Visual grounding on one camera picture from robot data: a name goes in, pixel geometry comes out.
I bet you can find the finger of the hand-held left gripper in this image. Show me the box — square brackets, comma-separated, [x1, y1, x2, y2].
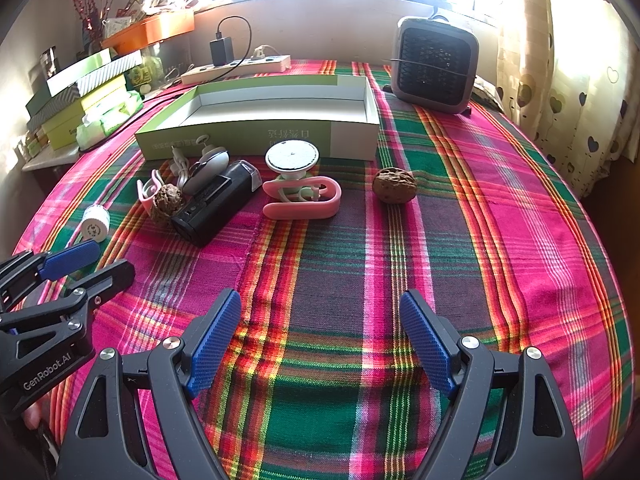
[0, 258, 137, 347]
[0, 239, 102, 307]

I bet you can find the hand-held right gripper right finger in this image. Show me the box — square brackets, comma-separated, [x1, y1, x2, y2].
[400, 288, 586, 480]

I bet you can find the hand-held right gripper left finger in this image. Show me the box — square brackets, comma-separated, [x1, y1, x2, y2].
[55, 287, 243, 480]

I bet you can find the small white cylinder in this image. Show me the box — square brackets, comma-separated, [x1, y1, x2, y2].
[80, 203, 111, 242]

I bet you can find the small pink clip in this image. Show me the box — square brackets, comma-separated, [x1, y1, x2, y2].
[136, 169, 166, 217]

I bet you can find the brown walnut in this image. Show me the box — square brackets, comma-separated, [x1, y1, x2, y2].
[371, 167, 417, 204]
[152, 184, 183, 221]

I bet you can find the black rectangular device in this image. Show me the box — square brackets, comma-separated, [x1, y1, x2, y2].
[171, 160, 263, 248]

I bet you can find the white cable with plug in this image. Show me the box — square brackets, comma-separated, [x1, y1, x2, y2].
[167, 144, 201, 188]

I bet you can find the grey round device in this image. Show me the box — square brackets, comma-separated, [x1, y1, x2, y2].
[181, 147, 231, 196]

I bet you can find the large pink clip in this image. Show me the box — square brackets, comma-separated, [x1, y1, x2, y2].
[262, 176, 343, 220]

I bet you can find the white knob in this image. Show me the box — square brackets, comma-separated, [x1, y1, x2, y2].
[196, 135, 228, 158]

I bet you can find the white disc green clip holder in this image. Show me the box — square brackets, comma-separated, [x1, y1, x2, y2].
[265, 141, 321, 205]

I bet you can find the green cardboard box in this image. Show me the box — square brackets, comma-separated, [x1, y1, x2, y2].
[135, 74, 381, 161]

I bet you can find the person's left hand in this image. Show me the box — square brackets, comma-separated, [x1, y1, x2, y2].
[22, 400, 48, 431]

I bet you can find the white side shelf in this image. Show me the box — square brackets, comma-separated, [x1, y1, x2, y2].
[20, 145, 83, 171]

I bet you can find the plaid cloth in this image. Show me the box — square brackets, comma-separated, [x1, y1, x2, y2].
[10, 59, 633, 480]

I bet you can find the green tissue pack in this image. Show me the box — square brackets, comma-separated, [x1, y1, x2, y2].
[75, 112, 126, 151]
[82, 92, 146, 123]

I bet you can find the yellow-green box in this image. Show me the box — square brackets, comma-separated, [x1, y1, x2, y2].
[40, 87, 136, 151]

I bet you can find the chevron pattern box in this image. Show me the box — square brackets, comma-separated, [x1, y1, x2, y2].
[25, 75, 126, 133]

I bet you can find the green and white box lid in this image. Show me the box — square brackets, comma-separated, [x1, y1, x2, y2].
[46, 47, 143, 98]

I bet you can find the green round container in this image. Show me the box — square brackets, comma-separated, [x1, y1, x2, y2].
[125, 57, 161, 88]

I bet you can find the orange tray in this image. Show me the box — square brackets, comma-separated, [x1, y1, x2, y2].
[101, 9, 196, 56]

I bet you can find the red branch decoration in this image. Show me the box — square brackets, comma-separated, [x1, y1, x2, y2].
[60, 0, 108, 43]

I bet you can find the black charger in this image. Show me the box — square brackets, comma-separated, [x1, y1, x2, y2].
[209, 36, 235, 67]

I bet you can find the beige power strip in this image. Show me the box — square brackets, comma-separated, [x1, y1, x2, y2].
[180, 53, 292, 86]

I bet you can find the pile of papers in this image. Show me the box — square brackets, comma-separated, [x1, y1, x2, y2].
[117, 0, 193, 18]

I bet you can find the grey fan heater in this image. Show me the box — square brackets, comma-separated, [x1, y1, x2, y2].
[390, 16, 478, 115]

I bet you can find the heart print curtain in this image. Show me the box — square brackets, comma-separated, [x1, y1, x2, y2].
[500, 0, 640, 196]

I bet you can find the thin black cable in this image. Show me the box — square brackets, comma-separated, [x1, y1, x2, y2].
[77, 87, 186, 153]

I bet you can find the small dark photo frame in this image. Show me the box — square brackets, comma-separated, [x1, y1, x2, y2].
[40, 49, 63, 81]

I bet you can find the black charger cable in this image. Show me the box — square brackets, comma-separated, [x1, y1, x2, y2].
[216, 15, 253, 81]

